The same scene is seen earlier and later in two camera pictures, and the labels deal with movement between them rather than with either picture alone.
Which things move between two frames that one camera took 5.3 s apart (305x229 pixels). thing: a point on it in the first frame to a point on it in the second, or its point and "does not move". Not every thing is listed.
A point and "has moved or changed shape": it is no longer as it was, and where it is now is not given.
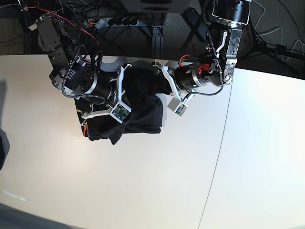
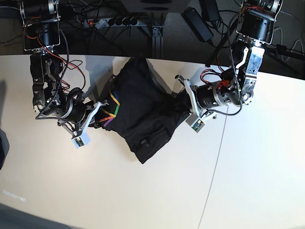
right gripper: (164, 68) to (187, 83)
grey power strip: (101, 23) does not move
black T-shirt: (143, 82) has moved or changed shape
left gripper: (113, 97) to (91, 120)
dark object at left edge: (5, 147) does not move
